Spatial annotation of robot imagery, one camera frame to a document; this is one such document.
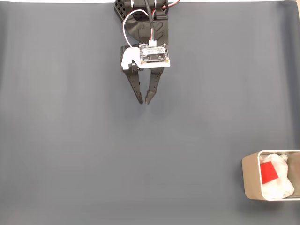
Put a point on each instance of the red cube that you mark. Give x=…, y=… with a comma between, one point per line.
x=268, y=173

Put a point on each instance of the beige rounded box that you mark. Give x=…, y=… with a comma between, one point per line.
x=250, y=178

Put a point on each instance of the blue-grey table mat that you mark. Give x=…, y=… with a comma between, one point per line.
x=93, y=140

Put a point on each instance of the white crumpled tissue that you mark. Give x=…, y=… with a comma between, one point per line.
x=282, y=188

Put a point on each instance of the white-mounted camera board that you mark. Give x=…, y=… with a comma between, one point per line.
x=154, y=56

